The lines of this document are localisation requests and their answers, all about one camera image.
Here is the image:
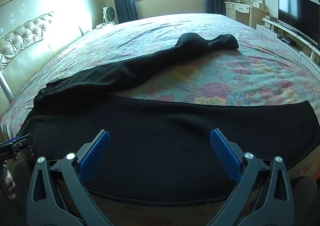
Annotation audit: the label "floral bedspread bed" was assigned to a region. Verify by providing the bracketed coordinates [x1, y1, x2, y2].
[1, 14, 319, 137]

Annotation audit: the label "black flat television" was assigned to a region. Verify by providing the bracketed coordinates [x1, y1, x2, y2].
[278, 0, 319, 47]

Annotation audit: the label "cream tufted headboard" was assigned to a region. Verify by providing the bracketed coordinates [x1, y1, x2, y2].
[1, 12, 92, 116]

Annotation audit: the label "cream vanity table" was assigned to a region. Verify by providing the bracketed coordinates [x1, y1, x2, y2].
[225, 1, 268, 29]

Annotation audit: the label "person left hand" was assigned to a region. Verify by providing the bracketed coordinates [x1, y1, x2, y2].
[3, 171, 16, 200]

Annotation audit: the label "black pants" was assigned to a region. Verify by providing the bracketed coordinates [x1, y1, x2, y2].
[18, 33, 319, 206]

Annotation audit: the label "white tv console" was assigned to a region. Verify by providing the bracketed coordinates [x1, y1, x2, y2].
[256, 16, 319, 76]

